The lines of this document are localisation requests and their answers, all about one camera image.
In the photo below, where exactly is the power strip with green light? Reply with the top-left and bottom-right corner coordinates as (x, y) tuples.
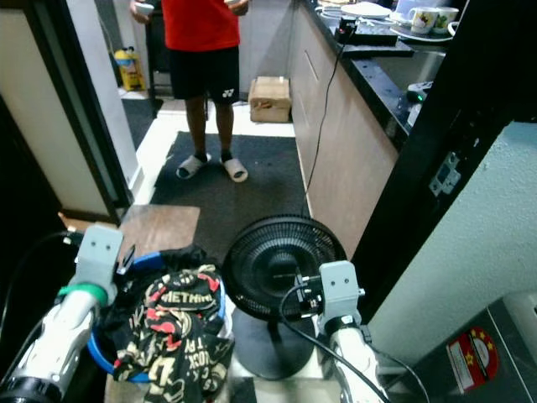
(404, 80), (436, 107)

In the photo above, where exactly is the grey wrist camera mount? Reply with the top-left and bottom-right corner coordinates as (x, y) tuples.
(68, 223), (125, 305)
(314, 260), (364, 335)

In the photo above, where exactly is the red and white sticker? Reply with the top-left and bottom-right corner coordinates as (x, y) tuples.
(446, 327), (501, 395)

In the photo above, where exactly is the black standing fan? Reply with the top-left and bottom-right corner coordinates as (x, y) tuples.
(222, 214), (348, 381)

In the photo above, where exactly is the brown cardboard box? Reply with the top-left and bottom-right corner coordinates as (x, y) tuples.
(248, 76), (294, 125)

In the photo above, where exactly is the silver door latch plate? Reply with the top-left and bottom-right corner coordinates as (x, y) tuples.
(427, 151), (463, 199)

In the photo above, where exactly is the dark framed sliding door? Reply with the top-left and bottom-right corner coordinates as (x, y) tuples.
(0, 0), (140, 226)

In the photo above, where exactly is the wooden kitchen counter cabinet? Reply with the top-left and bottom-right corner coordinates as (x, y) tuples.
(285, 0), (454, 261)

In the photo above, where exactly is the person in red shirt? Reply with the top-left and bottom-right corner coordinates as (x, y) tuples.
(129, 0), (253, 184)

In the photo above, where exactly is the thin black hanging cable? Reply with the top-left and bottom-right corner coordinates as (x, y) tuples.
(300, 32), (355, 215)

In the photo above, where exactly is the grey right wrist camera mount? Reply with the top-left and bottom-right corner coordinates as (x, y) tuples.
(314, 260), (364, 335)

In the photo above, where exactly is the dark grey floor mat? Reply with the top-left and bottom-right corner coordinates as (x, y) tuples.
(149, 130), (313, 263)

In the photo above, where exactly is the yellow bottle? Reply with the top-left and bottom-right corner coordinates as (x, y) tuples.
(115, 46), (146, 92)

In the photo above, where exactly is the white printed mug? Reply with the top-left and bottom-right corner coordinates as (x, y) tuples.
(435, 7), (461, 35)
(409, 7), (442, 35)

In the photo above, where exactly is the white plate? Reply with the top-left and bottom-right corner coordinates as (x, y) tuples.
(339, 3), (393, 20)

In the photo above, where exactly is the black countertop device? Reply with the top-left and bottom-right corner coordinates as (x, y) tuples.
(334, 18), (400, 48)

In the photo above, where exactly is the blue laundry basket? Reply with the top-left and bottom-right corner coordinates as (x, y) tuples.
(86, 250), (229, 376)

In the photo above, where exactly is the black patterned garment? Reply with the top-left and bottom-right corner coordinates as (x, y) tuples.
(112, 246), (233, 403)

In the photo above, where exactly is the brown wooden board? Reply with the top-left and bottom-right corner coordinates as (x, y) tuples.
(60, 204), (203, 263)

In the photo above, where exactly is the black door frame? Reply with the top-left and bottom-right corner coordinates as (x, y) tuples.
(349, 0), (537, 324)

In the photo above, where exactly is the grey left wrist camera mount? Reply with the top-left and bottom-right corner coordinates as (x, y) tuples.
(68, 223), (125, 305)

